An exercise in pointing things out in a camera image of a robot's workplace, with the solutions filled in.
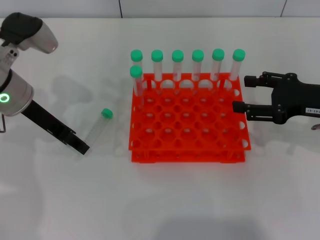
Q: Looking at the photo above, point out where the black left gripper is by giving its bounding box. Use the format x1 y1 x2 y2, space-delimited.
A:
21 99 91 156

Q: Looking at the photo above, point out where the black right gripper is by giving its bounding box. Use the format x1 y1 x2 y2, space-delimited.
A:
232 71 320 126

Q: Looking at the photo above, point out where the green capped test tube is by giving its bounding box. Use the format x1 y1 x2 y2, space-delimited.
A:
150 49 164 85
191 49 205 85
171 49 185 85
211 48 225 83
129 65 145 111
84 107 114 149
229 48 246 82
130 49 145 83

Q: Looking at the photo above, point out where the orange test tube rack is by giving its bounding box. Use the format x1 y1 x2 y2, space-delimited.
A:
128 72 252 165

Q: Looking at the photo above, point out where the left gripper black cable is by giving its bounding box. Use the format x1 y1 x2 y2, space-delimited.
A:
0 114 8 134

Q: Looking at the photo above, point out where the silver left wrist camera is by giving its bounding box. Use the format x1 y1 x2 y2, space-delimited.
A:
0 12 59 55

